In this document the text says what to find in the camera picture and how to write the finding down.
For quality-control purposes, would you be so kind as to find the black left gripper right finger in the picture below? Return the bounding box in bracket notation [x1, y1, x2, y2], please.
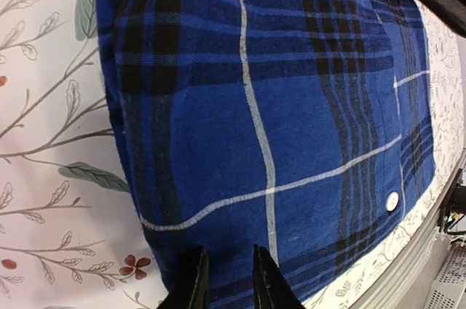
[253, 245, 302, 309]

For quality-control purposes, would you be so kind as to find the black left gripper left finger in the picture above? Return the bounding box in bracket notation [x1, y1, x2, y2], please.
[158, 246, 209, 309]

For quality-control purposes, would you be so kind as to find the dark blue plaid shirt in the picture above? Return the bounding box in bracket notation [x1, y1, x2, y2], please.
[96, 0, 435, 308]

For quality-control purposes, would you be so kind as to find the floral patterned table mat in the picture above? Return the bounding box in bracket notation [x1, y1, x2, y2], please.
[1, 0, 465, 308]

